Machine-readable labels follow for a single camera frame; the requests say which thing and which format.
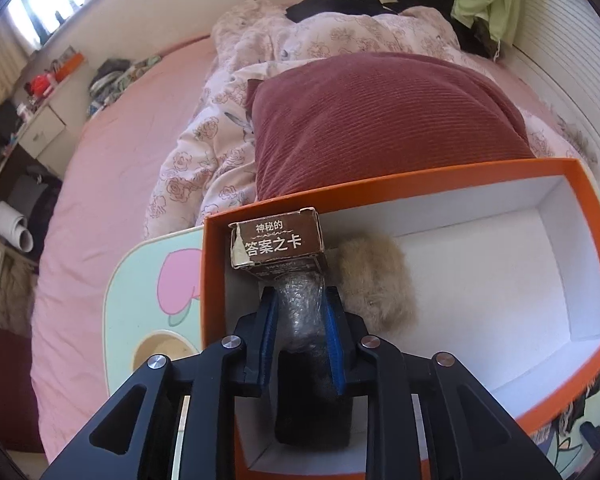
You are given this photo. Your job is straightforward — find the black clothes pile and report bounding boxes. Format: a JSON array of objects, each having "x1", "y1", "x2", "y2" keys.
[{"x1": 286, "y1": 0, "x2": 394, "y2": 23}]

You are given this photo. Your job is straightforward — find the white paper roll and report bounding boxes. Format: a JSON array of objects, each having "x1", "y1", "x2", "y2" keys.
[{"x1": 0, "y1": 202, "x2": 34, "y2": 254}]

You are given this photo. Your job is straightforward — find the floral pink quilt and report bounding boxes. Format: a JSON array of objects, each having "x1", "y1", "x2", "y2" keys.
[{"x1": 144, "y1": 0, "x2": 585, "y2": 238}]

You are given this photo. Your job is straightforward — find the tan fluffy scrunchie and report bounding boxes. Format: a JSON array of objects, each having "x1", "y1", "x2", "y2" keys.
[{"x1": 326, "y1": 234, "x2": 417, "y2": 334}]

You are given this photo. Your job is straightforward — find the plastic bundle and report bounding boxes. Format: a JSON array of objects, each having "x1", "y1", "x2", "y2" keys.
[{"x1": 274, "y1": 272, "x2": 325, "y2": 351}]

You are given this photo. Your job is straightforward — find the brown card box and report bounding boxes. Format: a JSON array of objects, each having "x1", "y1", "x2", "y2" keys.
[{"x1": 230, "y1": 207, "x2": 327, "y2": 281}]

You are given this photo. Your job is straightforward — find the white drawer cabinet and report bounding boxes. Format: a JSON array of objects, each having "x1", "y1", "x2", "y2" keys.
[{"x1": 18, "y1": 105, "x2": 76, "y2": 167}]

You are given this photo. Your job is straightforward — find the orange cardboard box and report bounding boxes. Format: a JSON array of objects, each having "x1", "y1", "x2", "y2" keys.
[{"x1": 199, "y1": 156, "x2": 600, "y2": 480}]

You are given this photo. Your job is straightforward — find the red corduroy pillow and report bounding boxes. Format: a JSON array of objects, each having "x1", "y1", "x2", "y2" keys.
[{"x1": 246, "y1": 53, "x2": 533, "y2": 200}]

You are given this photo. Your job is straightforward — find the cartoon lap desk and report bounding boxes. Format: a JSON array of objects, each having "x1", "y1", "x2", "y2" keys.
[{"x1": 104, "y1": 208, "x2": 600, "y2": 476}]

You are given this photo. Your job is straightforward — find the folded clothes on bed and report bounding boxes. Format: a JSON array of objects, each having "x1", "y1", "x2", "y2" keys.
[{"x1": 86, "y1": 55, "x2": 162, "y2": 119}]

